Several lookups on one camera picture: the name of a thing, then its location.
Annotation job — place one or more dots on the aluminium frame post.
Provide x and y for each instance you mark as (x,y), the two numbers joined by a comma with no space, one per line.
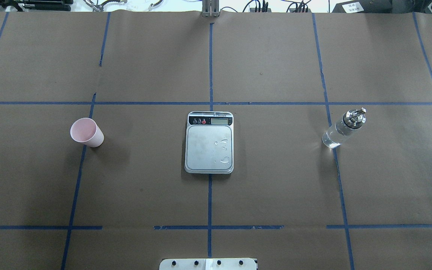
(210,8)

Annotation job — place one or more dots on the black folded tripod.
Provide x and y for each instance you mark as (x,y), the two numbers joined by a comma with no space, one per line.
(41,5)

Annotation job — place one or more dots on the pink plastic cup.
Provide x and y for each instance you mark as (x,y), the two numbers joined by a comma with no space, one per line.
(85,131)

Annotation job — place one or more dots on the silver digital kitchen scale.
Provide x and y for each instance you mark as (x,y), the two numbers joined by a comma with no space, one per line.
(209,144)

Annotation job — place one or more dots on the clear glass sauce bottle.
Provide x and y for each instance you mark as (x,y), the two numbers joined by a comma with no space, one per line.
(343,129)

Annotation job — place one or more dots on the black box with labels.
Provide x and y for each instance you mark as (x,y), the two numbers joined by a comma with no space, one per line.
(364,6)

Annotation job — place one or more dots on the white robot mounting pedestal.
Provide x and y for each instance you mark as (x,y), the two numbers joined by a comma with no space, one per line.
(209,264)

